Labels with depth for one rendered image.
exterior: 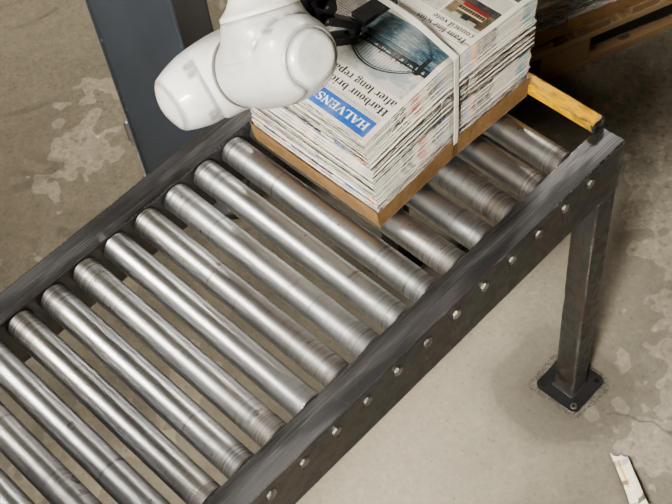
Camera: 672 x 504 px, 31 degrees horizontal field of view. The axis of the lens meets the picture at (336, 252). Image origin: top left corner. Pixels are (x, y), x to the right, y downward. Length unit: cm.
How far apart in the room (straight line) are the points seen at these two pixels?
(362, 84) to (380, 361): 40
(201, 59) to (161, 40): 101
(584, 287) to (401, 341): 59
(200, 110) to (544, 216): 61
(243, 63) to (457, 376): 134
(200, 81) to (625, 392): 140
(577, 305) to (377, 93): 76
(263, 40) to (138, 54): 120
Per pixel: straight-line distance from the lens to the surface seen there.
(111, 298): 192
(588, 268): 225
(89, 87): 335
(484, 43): 186
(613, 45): 326
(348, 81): 180
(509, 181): 198
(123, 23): 259
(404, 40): 185
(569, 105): 205
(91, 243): 199
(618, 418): 266
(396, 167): 186
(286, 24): 146
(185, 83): 159
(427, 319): 182
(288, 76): 145
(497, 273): 190
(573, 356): 253
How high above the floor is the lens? 235
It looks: 55 degrees down
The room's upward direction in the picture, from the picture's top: 9 degrees counter-clockwise
